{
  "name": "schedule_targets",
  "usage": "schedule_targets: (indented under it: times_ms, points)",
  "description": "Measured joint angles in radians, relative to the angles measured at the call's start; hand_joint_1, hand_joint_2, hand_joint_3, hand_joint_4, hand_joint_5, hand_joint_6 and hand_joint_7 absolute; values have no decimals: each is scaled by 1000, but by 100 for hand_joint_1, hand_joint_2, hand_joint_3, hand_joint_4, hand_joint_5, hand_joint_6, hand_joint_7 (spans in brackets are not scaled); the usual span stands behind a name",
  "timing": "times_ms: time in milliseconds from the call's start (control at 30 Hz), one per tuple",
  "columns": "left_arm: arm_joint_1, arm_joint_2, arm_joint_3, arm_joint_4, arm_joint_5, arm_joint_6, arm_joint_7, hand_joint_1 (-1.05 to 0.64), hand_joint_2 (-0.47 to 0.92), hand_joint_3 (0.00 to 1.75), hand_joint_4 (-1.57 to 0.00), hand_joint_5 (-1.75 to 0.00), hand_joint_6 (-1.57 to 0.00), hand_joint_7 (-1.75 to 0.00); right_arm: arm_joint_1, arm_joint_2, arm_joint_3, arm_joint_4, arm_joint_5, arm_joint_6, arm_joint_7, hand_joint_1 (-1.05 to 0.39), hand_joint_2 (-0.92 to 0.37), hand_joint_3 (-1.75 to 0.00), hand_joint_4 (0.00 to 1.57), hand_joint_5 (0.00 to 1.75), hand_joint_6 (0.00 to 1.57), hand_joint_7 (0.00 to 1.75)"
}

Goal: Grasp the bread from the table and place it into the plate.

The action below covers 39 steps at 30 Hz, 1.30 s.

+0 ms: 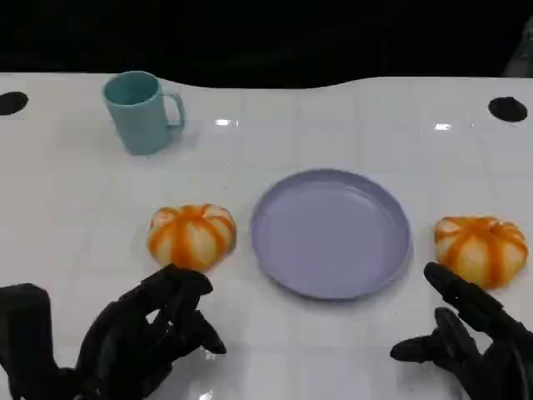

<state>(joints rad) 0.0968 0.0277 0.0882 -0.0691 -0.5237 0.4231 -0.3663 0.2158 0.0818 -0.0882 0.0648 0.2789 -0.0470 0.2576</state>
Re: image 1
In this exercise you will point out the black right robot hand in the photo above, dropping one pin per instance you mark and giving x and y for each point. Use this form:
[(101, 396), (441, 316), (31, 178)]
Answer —
[(491, 329)]

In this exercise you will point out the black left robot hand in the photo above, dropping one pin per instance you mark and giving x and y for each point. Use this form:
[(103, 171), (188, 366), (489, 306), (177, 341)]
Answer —
[(125, 333)]

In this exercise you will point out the orange and white bread roll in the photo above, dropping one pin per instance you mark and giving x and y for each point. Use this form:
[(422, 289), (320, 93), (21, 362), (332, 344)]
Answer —
[(481, 250), (191, 235)]

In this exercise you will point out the lilac plate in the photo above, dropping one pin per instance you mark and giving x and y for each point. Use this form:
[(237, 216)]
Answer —
[(329, 235)]

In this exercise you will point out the pale green mug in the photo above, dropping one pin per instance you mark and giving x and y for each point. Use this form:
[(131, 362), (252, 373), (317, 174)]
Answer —
[(139, 116)]

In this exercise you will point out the black table grommet hole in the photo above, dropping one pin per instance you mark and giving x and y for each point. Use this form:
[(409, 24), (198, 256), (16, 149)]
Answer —
[(11, 102), (507, 109)]

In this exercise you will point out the grey background object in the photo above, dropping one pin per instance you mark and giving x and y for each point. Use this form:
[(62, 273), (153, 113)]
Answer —
[(520, 54)]

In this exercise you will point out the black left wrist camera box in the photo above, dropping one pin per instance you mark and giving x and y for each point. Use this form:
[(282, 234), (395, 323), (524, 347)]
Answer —
[(25, 333)]

